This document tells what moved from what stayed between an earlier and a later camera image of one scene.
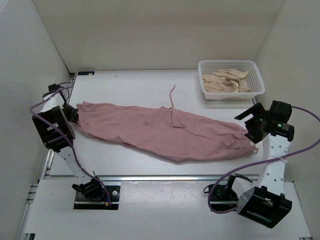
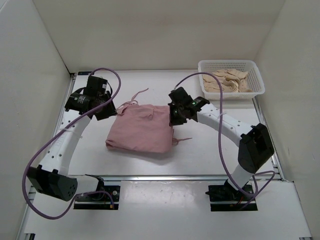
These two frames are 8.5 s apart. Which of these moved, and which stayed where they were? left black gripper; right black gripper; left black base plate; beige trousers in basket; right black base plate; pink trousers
Moved: left black gripper; pink trousers; right black gripper
Stayed: beige trousers in basket; left black base plate; right black base plate
